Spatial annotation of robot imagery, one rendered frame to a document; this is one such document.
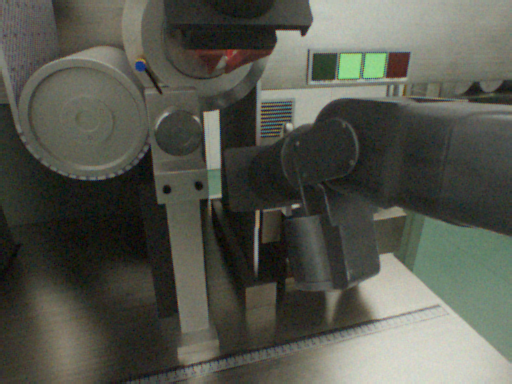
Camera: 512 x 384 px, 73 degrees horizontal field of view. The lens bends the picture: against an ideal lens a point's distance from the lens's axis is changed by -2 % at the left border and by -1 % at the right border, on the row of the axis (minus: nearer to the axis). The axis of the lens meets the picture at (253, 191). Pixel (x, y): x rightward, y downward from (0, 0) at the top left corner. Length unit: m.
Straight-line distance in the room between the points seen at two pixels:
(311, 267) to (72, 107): 0.27
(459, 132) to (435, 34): 0.77
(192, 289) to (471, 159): 0.34
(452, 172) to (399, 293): 0.41
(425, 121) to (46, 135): 0.34
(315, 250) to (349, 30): 0.61
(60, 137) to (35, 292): 0.30
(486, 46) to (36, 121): 0.95
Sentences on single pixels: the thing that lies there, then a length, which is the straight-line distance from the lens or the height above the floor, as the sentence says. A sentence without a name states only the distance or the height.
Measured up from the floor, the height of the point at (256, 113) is 1.17.
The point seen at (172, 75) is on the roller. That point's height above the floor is 1.22.
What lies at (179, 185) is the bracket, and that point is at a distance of 0.34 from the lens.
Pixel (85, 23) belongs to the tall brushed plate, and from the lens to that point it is 0.71.
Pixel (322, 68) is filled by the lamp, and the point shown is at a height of 1.18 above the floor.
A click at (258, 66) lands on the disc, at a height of 1.22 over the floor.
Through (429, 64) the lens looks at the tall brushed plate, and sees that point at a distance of 0.94.
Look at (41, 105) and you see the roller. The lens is 0.40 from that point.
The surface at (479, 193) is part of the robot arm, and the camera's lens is 0.18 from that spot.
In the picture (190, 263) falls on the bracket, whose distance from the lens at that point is 0.41.
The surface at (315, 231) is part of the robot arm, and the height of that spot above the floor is 1.12.
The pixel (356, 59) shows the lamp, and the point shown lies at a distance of 0.82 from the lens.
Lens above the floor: 1.26
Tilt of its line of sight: 25 degrees down
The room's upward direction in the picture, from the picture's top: straight up
